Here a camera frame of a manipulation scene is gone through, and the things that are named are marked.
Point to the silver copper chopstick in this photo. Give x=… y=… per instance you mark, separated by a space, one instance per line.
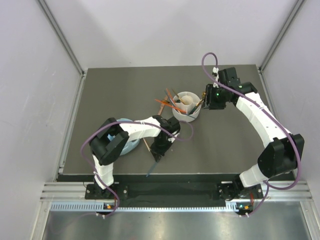
x=146 y=144

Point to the grey slotted cable duct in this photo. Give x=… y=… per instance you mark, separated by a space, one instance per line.
x=61 y=206

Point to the dark teal chopstick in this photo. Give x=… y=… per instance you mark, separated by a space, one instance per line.
x=183 y=103
x=151 y=169

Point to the light blue headphones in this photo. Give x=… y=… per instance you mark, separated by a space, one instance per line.
x=130 y=145

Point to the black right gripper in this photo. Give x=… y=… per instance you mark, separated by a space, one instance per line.
x=209 y=102

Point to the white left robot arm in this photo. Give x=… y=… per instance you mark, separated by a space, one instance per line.
x=108 y=144

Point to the white divided round container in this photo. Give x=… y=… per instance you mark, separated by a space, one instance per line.
x=190 y=100

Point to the gold spoon green handle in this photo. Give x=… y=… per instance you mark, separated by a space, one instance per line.
x=198 y=104

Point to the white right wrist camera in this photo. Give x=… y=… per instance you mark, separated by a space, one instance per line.
x=215 y=74

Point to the orange chopstick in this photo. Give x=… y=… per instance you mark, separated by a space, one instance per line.
x=170 y=97
x=169 y=105

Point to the aluminium frame rail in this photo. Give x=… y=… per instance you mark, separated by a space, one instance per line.
x=43 y=5

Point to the copper utensil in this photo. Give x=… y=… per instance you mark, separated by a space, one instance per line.
x=162 y=106

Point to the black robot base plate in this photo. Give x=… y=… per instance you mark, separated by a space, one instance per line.
x=173 y=190

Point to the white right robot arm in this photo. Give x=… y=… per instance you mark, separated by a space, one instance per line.
x=282 y=150

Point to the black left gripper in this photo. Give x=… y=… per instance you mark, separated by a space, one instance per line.
x=157 y=153

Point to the gold fork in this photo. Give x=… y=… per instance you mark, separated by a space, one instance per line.
x=178 y=98

